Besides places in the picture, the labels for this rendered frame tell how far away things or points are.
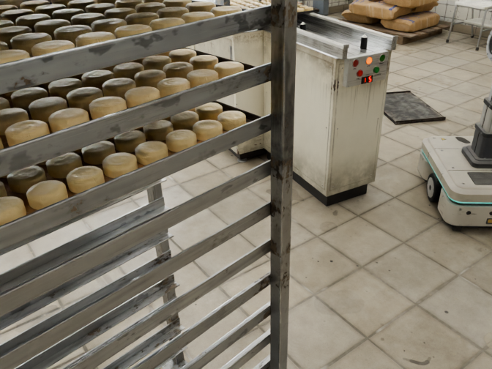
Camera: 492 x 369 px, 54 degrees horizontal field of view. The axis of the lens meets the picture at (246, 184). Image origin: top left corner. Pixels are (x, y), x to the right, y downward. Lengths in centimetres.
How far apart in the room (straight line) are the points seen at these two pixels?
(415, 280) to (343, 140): 77
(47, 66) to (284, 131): 41
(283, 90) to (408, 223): 194
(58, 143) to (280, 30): 38
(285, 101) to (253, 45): 208
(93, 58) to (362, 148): 215
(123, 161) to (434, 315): 168
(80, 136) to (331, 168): 204
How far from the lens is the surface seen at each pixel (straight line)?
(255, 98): 298
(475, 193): 256
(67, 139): 62
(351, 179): 269
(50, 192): 69
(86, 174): 71
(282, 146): 85
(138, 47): 64
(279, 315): 109
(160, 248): 139
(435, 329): 212
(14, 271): 119
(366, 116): 257
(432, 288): 230
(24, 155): 61
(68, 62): 60
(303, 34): 255
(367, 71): 243
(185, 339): 94
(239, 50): 284
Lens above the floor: 148
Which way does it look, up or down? 31 degrees down
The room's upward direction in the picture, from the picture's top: 2 degrees counter-clockwise
